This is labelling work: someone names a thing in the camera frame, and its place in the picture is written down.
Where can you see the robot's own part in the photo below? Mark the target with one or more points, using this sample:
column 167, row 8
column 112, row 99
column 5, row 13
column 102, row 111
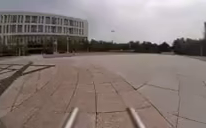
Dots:
column 71, row 119
column 136, row 118

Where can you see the paved stone plaza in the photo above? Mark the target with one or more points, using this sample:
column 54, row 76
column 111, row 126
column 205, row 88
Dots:
column 124, row 76

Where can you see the curved white multi-storey building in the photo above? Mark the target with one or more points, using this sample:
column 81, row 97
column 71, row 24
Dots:
column 34, row 28

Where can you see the tall pole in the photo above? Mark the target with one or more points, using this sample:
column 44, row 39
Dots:
column 205, row 30

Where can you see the low raised planter bed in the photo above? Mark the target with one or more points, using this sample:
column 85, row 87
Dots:
column 57, row 55

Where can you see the row of trees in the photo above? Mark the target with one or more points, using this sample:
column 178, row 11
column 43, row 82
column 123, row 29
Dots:
column 144, row 46

